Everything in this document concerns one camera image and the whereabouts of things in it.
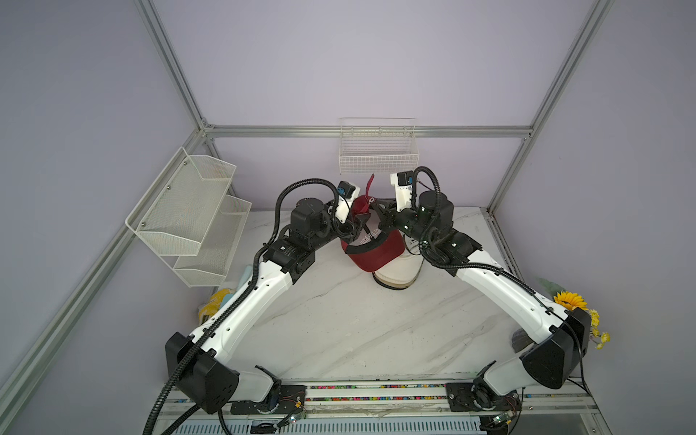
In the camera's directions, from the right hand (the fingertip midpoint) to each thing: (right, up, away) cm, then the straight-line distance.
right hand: (374, 205), depth 71 cm
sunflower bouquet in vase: (+51, -25, -4) cm, 57 cm away
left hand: (-4, -2, -1) cm, 5 cm away
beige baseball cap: (+10, -22, +22) cm, 33 cm away
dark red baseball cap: (0, -14, +10) cm, 17 cm away
